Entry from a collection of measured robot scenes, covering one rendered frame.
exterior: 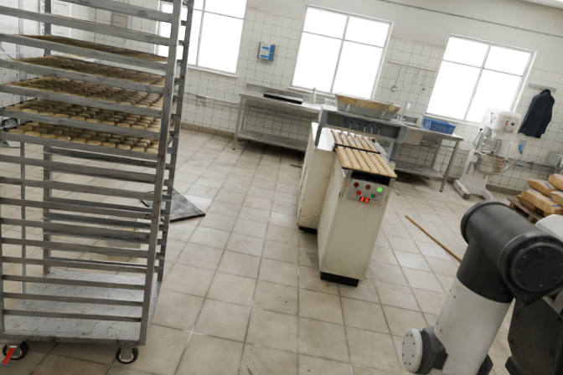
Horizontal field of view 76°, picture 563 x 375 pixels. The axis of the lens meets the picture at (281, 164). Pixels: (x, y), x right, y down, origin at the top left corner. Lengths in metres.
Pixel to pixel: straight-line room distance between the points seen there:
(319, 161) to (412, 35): 3.66
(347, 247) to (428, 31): 4.46
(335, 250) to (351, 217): 0.29
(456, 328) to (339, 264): 2.09
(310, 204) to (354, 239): 0.76
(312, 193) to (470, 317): 2.65
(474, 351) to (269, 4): 5.83
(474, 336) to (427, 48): 5.91
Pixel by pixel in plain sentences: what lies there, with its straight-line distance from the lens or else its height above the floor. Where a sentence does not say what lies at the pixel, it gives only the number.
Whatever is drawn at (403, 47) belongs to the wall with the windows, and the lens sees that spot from 6.35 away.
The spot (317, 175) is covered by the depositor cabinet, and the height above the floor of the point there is 0.60.
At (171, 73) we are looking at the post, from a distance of 1.45.
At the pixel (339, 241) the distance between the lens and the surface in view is 2.69.
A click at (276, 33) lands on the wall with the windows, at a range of 6.16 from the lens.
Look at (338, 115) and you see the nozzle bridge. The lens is 3.19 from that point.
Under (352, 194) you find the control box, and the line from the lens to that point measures 2.52.
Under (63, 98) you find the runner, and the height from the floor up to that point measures 1.23.
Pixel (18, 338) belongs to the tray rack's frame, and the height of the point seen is 0.13.
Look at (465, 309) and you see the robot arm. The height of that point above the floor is 1.20.
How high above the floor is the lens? 1.54
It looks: 17 degrees down
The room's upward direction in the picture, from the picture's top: 12 degrees clockwise
